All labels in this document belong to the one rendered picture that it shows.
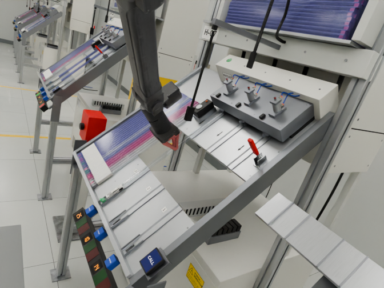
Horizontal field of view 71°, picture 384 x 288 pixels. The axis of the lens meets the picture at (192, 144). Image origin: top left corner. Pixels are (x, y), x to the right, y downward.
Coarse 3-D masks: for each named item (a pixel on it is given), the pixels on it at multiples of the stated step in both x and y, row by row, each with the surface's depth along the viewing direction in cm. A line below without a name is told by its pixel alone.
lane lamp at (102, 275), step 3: (102, 270) 71; (105, 270) 70; (99, 273) 70; (102, 273) 70; (105, 273) 70; (96, 276) 70; (99, 276) 70; (102, 276) 69; (105, 276) 69; (93, 279) 70; (96, 279) 69; (99, 279) 69; (102, 279) 69; (96, 282) 69; (99, 282) 68; (96, 285) 68
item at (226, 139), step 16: (192, 80) 125; (208, 80) 120; (192, 96) 115; (208, 96) 110; (192, 128) 99; (208, 128) 96; (224, 128) 93; (240, 128) 90; (256, 128) 87; (304, 128) 80; (208, 144) 90; (224, 144) 87; (240, 144) 84; (256, 144) 82; (272, 144) 80; (288, 144) 78; (224, 160) 82; (240, 160) 80; (240, 176) 76
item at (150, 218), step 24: (96, 192) 92; (120, 192) 88; (144, 192) 84; (168, 192) 81; (120, 216) 81; (144, 216) 77; (168, 216) 74; (120, 240) 74; (144, 240) 71; (168, 240) 69
